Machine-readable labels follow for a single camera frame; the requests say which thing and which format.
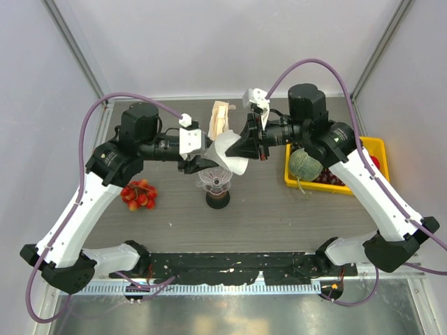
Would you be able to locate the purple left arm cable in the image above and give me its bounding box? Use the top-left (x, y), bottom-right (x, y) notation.
top-left (24, 92), bottom-right (186, 324)

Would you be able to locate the black base glass carafe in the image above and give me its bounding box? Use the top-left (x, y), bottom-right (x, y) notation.
top-left (203, 185), bottom-right (230, 209)

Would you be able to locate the stack of paper filters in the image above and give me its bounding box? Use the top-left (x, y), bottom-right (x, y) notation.
top-left (207, 100), bottom-right (236, 141)

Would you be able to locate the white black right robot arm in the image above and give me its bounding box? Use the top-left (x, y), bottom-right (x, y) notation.
top-left (226, 84), bottom-right (439, 275)

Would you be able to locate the yellow plastic fruit tray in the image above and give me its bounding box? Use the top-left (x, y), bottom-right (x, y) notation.
top-left (284, 137), bottom-right (390, 195)

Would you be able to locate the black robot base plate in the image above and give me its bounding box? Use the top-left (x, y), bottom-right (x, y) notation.
top-left (123, 252), bottom-right (358, 286)

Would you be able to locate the red cherry bunch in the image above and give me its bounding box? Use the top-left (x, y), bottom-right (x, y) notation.
top-left (120, 179), bottom-right (159, 211)

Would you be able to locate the clear plastic coffee dripper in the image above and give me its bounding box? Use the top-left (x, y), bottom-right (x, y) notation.
top-left (196, 167), bottom-right (233, 195)

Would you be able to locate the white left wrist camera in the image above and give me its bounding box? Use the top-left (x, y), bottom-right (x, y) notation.
top-left (179, 114), bottom-right (207, 160)

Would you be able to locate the white slotted cable duct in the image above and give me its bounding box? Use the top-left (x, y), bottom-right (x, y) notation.
top-left (76, 280), bottom-right (321, 297)

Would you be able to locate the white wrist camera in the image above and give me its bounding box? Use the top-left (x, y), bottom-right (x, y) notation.
top-left (179, 114), bottom-right (207, 160)
top-left (242, 88), bottom-right (270, 130)

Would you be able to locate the green netted melon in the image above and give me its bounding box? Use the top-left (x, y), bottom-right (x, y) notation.
top-left (288, 148), bottom-right (323, 181)

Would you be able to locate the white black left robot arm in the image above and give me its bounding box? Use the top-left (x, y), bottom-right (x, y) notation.
top-left (20, 103), bottom-right (214, 295)

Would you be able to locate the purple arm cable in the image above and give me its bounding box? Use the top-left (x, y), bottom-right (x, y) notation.
top-left (24, 92), bottom-right (186, 324)
top-left (265, 58), bottom-right (447, 310)

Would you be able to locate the red apple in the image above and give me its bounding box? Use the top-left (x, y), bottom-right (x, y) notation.
top-left (370, 156), bottom-right (380, 170)

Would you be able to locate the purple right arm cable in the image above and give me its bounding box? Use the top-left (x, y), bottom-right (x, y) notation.
top-left (265, 58), bottom-right (447, 310)

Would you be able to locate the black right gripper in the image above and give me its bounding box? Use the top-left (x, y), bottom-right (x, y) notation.
top-left (226, 111), bottom-right (309, 161)

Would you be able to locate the red grape bunch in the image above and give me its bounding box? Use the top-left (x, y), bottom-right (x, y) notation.
top-left (314, 169), bottom-right (345, 186)

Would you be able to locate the white paper coffee filter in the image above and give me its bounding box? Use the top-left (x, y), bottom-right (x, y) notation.
top-left (204, 130), bottom-right (249, 176)

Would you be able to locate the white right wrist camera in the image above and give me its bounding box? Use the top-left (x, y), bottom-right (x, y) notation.
top-left (242, 88), bottom-right (270, 130)

